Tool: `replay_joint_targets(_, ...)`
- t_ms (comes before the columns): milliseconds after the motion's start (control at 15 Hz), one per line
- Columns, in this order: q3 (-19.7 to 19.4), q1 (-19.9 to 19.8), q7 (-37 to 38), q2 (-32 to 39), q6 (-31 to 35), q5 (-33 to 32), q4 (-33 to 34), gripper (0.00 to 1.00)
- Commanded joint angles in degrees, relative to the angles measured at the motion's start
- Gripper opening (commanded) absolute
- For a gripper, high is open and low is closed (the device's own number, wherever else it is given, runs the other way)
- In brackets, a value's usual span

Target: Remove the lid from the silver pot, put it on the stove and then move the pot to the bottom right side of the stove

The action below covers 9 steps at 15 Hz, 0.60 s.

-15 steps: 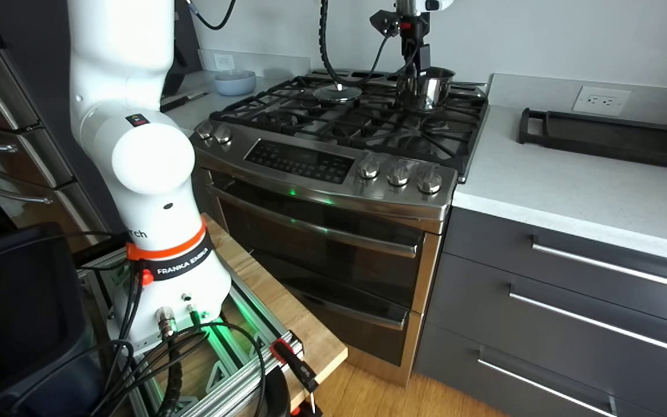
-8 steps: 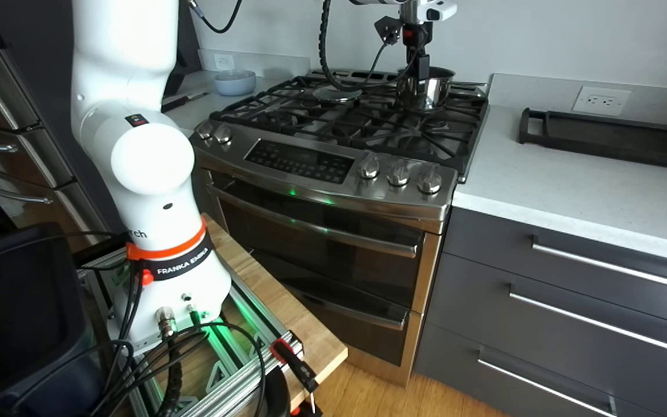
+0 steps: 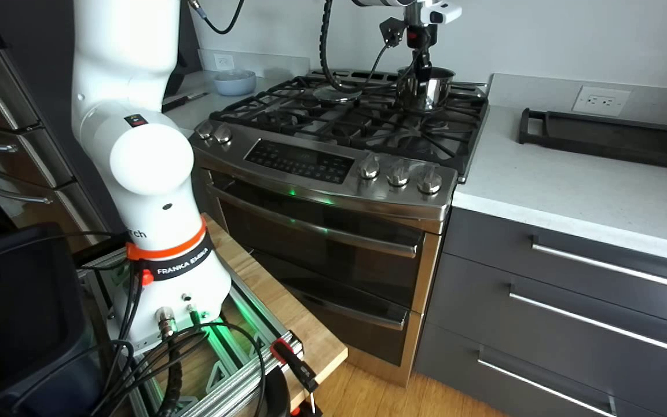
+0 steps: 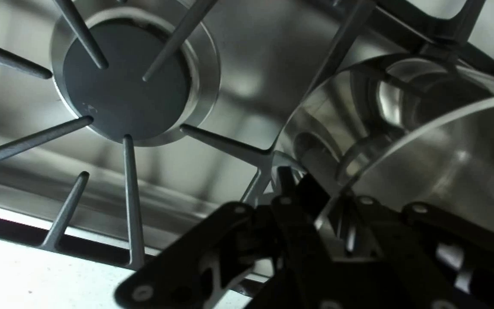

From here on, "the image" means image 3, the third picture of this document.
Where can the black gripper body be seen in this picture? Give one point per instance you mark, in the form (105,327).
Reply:
(419,35)

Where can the silver steel pot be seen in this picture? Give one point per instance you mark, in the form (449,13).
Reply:
(428,93)

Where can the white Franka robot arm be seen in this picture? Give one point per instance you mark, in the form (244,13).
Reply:
(149,154)

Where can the steel range knob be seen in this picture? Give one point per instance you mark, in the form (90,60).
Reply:
(368,170)
(205,135)
(400,178)
(222,140)
(428,184)

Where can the pale blue lidded bowl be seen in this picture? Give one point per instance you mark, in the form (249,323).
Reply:
(235,85)

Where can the stainless gas range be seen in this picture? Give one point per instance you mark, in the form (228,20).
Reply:
(325,223)

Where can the black griddle tray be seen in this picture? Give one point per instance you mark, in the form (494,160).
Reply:
(618,140)

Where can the black tripod stand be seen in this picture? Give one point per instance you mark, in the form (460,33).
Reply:
(186,54)

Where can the wooden robot table top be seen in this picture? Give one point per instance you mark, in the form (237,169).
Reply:
(287,316)

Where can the grey middle drawer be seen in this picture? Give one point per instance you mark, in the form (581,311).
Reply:
(520,333)

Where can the grey deep drawer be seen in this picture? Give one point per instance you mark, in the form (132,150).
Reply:
(457,385)

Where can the red black clamp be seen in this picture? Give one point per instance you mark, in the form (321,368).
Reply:
(295,368)

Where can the dark drawer cabinet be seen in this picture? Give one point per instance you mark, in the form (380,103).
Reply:
(9,140)

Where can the black plastic bin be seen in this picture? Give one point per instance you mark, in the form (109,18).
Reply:
(17,326)

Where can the white wall outlet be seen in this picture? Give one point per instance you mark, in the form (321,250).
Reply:
(222,61)
(601,101)

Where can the aluminium frame base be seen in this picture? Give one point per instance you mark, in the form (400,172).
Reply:
(226,378)

